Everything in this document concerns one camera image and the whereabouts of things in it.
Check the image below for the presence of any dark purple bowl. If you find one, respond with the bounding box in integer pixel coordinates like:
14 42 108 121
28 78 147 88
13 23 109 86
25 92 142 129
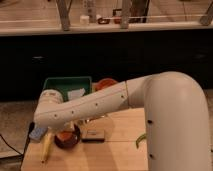
54 125 80 149

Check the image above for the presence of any dark rectangular block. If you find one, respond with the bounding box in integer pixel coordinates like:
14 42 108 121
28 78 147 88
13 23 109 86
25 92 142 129
82 130 105 142

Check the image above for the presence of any red apple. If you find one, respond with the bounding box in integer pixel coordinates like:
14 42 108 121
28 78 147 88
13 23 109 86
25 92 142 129
57 131 74 141

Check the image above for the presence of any orange bowl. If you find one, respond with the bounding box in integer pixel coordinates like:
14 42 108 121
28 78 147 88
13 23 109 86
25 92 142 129
95 78 117 91

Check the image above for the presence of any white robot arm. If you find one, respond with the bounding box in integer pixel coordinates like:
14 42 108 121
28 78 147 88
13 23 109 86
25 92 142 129
34 72 212 171

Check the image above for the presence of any yellow banana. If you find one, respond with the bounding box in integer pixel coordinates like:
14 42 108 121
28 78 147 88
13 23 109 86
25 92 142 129
41 132 54 163

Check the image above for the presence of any grey metal post left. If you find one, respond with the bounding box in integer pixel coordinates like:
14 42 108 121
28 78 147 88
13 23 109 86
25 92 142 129
56 0 70 31

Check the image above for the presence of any grey metal post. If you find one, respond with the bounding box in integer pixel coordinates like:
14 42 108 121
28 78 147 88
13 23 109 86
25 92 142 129
56 0 70 31
120 0 131 29

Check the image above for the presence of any grey metal post centre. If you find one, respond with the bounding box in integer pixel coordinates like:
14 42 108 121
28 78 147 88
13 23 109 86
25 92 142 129
120 0 131 29

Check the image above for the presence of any green curved vegetable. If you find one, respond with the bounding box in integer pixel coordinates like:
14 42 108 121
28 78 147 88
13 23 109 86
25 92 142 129
135 133 146 149

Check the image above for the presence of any blue sponge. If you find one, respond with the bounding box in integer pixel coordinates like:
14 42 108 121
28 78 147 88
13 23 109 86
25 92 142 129
29 127 47 142

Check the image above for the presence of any green plastic bin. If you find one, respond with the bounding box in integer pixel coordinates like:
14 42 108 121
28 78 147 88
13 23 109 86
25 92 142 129
43 76 92 101

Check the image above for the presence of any white cup on shelf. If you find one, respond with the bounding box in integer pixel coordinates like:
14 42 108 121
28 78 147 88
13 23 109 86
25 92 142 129
80 15 90 26

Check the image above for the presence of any black cable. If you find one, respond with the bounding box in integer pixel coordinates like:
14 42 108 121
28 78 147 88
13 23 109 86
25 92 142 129
0 121 36 168

